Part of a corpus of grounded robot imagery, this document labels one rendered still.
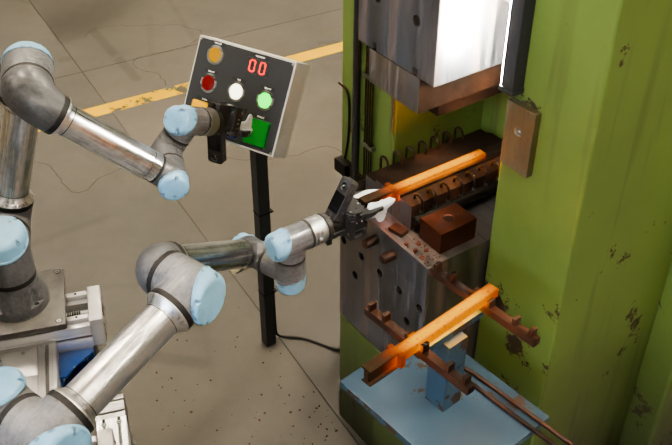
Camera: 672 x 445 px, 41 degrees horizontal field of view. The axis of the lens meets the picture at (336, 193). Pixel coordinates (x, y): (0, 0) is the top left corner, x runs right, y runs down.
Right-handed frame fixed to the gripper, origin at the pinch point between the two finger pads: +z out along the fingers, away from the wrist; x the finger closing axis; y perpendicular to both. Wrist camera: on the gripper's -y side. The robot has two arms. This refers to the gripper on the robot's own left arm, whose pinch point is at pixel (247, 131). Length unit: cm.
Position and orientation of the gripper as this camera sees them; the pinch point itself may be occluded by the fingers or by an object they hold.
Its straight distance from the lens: 256.1
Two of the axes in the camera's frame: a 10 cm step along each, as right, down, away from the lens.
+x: -8.6, -3.0, 4.1
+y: 2.5, -9.5, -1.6
